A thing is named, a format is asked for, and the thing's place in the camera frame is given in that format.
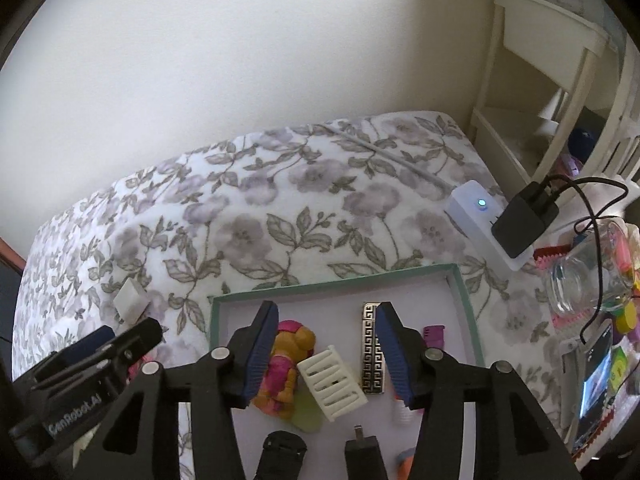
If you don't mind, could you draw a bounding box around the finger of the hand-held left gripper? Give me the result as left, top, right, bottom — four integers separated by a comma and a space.
30, 316, 164, 396
32, 325, 116, 378

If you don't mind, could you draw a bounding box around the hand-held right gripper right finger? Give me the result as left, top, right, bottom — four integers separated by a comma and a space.
375, 301, 583, 480

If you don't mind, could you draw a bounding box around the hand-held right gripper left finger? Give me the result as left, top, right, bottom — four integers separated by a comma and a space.
75, 301, 280, 480

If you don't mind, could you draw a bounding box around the pink toy dog figure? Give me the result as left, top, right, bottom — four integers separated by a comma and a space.
250, 320, 317, 418

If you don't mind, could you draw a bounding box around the white charger cube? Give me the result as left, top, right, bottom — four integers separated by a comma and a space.
112, 280, 153, 323

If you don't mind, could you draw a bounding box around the cream plastic clip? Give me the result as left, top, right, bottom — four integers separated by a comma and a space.
297, 345, 368, 422

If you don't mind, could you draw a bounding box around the yellow-green plastic piece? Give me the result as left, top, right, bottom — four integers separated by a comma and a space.
290, 392, 321, 433

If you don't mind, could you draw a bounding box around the teal shallow cardboard box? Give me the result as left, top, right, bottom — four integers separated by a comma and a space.
207, 262, 486, 480

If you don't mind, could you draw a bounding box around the dark cabinet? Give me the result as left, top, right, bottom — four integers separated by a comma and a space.
0, 237, 26, 356

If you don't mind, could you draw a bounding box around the grey floral fleece blanket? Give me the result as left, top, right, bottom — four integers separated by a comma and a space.
12, 114, 566, 480

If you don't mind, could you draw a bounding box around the white power strip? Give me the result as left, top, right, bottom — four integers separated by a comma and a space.
444, 180, 543, 272

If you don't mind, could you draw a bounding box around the black plugged charger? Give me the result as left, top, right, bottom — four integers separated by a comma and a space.
491, 181, 560, 258

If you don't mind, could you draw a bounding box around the pink toothed hair clip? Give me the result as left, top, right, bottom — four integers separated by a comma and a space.
532, 244, 573, 268

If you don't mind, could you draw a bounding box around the clear glass jar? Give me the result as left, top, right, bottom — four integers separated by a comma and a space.
549, 220, 636, 317

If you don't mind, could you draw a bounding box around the smartphone with lit screen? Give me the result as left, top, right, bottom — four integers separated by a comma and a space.
570, 317, 615, 456

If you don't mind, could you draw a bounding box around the yellow round toy block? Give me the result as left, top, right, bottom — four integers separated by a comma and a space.
616, 305, 640, 333

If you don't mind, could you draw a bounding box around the cream wooden shelf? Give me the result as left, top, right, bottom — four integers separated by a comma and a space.
467, 0, 640, 196

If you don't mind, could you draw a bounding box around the black charger cable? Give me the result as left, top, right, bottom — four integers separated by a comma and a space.
545, 175, 630, 356

